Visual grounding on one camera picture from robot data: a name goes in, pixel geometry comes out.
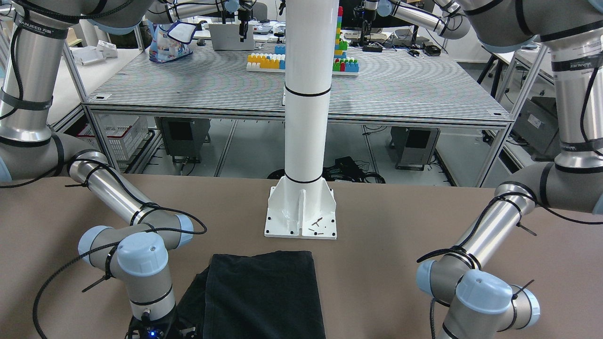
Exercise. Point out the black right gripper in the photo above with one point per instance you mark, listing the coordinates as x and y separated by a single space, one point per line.
166 328

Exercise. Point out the black t-shirt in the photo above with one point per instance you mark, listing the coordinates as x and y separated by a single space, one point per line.
267 296

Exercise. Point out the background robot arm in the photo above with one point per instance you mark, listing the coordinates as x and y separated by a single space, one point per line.
451 25

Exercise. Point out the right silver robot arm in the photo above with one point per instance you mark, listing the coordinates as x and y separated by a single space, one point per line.
31 151

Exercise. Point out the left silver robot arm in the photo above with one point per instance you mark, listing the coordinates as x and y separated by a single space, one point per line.
480 304

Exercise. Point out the white mounting column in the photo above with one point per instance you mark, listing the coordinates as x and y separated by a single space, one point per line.
302 204

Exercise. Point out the white plastic basket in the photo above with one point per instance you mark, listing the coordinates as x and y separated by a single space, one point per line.
124 133

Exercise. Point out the blue white plastic bag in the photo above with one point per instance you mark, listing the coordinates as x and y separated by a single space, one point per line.
171 41

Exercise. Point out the grey computer tower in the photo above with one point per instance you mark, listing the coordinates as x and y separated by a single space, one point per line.
414 146

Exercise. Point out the colourful toy block set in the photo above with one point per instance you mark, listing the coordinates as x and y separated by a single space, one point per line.
312 42

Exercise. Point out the striped aluminium work table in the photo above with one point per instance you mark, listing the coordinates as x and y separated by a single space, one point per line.
391 88

